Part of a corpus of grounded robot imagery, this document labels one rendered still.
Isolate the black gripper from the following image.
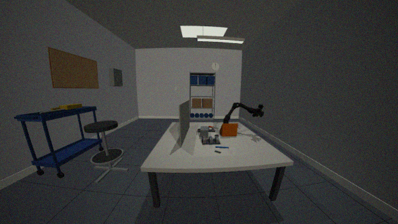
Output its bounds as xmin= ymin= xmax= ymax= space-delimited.
xmin=254 ymin=105 xmax=263 ymax=117

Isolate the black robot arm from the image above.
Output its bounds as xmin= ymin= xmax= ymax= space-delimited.
xmin=223 ymin=103 xmax=264 ymax=123

